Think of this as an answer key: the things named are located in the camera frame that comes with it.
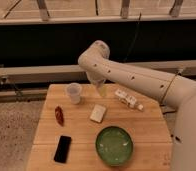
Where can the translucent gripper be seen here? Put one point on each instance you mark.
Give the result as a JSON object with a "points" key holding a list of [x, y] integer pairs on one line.
{"points": [[102, 90]]}

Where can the white ceramic cup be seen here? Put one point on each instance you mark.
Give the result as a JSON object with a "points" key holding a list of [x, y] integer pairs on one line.
{"points": [[73, 90]]}

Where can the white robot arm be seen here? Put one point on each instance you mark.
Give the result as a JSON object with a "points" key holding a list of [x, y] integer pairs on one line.
{"points": [[172, 90]]}

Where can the white soap bar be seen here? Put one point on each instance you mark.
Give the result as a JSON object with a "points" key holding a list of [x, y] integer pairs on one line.
{"points": [[97, 113]]}

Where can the dried red chili pepper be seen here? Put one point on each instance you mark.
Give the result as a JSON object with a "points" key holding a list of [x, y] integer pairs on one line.
{"points": [[59, 115]]}

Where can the black smartphone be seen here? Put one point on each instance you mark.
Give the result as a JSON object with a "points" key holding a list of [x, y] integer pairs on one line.
{"points": [[62, 150]]}

